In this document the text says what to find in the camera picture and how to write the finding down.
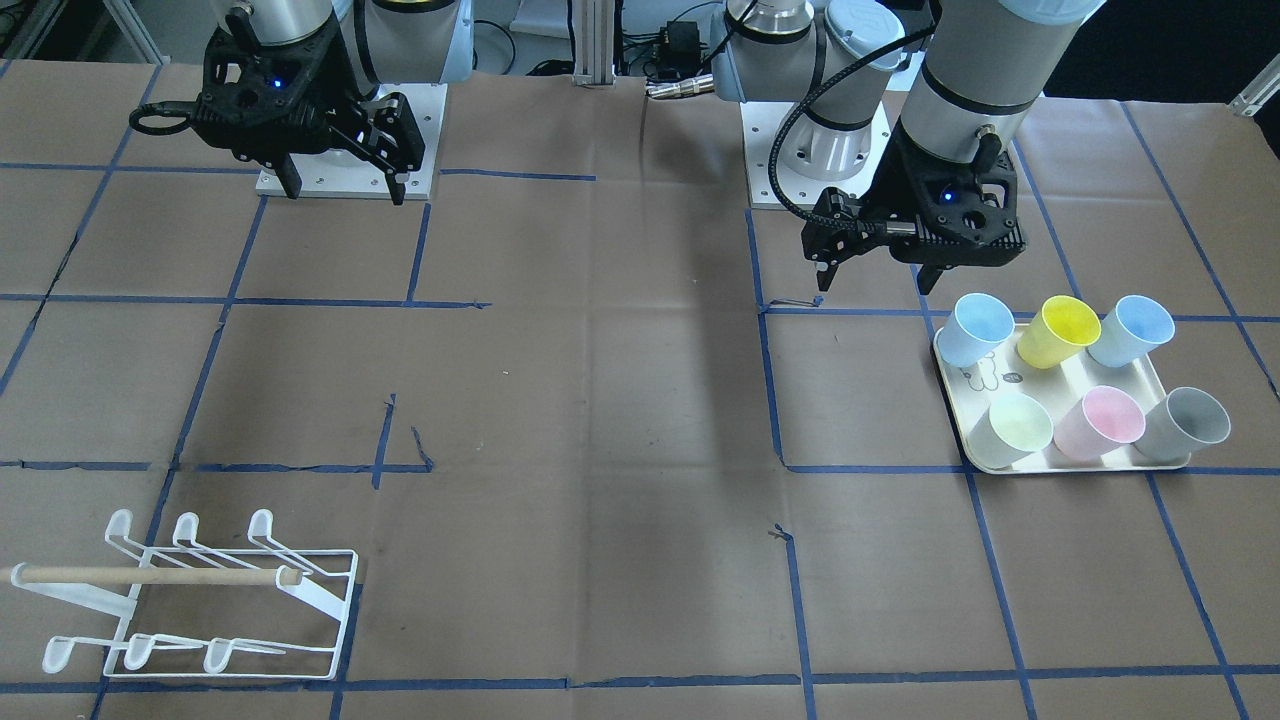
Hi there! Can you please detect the light blue cup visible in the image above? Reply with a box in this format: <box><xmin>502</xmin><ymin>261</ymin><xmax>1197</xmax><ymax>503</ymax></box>
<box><xmin>936</xmin><ymin>292</ymin><xmax>1015</xmax><ymax>368</ymax></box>
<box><xmin>1085</xmin><ymin>293</ymin><xmax>1176</xmax><ymax>368</ymax></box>

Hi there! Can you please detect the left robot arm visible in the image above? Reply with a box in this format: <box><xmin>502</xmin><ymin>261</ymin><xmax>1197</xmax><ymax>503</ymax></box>
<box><xmin>705</xmin><ymin>1</ymin><xmax>1100</xmax><ymax>293</ymax></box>

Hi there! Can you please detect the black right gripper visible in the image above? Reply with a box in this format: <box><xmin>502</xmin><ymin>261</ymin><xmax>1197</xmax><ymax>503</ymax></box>
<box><xmin>129</xmin><ymin>5</ymin><xmax>425</xmax><ymax>206</ymax></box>

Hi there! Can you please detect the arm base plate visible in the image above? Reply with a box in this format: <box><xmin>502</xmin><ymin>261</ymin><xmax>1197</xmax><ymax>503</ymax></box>
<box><xmin>740</xmin><ymin>100</ymin><xmax>911</xmax><ymax>213</ymax></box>
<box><xmin>291</xmin><ymin>85</ymin><xmax>448</xmax><ymax>201</ymax></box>

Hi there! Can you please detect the grey cup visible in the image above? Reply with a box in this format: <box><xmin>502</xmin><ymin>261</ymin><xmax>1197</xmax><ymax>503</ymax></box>
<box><xmin>1133</xmin><ymin>387</ymin><xmax>1233</xmax><ymax>464</ymax></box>

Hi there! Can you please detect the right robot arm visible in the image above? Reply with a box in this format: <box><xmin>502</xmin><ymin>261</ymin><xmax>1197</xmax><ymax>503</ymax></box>
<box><xmin>129</xmin><ymin>1</ymin><xmax>474</xmax><ymax>205</ymax></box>

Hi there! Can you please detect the white wire cup rack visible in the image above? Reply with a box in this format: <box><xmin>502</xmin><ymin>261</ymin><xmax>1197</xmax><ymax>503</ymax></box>
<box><xmin>6</xmin><ymin>509</ymin><xmax>360</xmax><ymax>683</ymax></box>

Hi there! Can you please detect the yellow cup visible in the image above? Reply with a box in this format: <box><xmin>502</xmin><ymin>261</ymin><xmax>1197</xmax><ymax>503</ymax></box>
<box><xmin>1016</xmin><ymin>295</ymin><xmax>1102</xmax><ymax>369</ymax></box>

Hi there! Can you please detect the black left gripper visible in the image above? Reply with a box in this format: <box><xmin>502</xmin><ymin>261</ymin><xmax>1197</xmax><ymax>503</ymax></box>
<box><xmin>801</xmin><ymin>123</ymin><xmax>1027</xmax><ymax>295</ymax></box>

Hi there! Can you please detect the pale green white cup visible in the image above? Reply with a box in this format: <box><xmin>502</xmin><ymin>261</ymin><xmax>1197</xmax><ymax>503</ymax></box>
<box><xmin>966</xmin><ymin>395</ymin><xmax>1053</xmax><ymax>469</ymax></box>

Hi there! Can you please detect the black power adapter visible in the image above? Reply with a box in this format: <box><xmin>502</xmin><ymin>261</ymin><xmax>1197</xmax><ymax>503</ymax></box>
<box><xmin>655</xmin><ymin>20</ymin><xmax>701</xmax><ymax>76</ymax></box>

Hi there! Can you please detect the cream tray with bunny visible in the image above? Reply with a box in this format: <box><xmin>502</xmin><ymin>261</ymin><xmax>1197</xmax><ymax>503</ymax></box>
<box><xmin>932</xmin><ymin>323</ymin><xmax>1190</xmax><ymax>475</ymax></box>

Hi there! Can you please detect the pink cup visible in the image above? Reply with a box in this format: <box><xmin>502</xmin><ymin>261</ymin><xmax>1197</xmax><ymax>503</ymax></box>
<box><xmin>1053</xmin><ymin>386</ymin><xmax>1147</xmax><ymax>461</ymax></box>

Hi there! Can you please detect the aluminium frame post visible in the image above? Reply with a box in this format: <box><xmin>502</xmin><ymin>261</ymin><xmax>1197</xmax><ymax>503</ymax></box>
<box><xmin>568</xmin><ymin>0</ymin><xmax>620</xmax><ymax>87</ymax></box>

